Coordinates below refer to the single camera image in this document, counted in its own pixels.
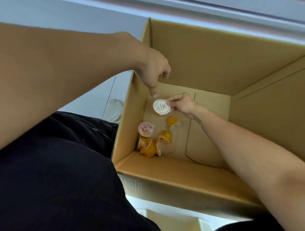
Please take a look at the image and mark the person's right hand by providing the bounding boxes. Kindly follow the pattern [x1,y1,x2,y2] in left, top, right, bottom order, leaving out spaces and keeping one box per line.
[166,93,200,119]

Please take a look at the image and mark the person's left hand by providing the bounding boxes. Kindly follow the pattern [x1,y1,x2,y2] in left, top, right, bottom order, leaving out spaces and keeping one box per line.
[133,49,172,98]

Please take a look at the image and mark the yellow jelly cup white lid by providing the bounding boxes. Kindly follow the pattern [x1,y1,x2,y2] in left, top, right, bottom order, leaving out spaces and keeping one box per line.
[152,99,171,116]

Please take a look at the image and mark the brown cardboard box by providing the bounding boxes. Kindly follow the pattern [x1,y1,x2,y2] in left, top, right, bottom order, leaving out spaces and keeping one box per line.
[111,18,305,222]

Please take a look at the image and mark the pile of yellow jelly cups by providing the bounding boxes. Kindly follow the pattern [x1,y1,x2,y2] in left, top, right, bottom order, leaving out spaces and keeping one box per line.
[136,116,183,157]

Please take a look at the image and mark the person's right forearm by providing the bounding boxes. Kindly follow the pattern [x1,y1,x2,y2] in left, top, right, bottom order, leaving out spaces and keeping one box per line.
[190,104,305,231]

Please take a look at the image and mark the person's left forearm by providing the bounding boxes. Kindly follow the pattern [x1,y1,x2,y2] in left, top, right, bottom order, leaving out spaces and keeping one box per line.
[0,23,148,150]

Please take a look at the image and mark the person's white shoe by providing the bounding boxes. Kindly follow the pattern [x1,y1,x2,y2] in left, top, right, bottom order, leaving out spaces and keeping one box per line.
[106,99,124,123]

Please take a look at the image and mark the person's black trousers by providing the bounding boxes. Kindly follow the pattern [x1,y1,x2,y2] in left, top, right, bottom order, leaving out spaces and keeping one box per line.
[0,111,284,231]

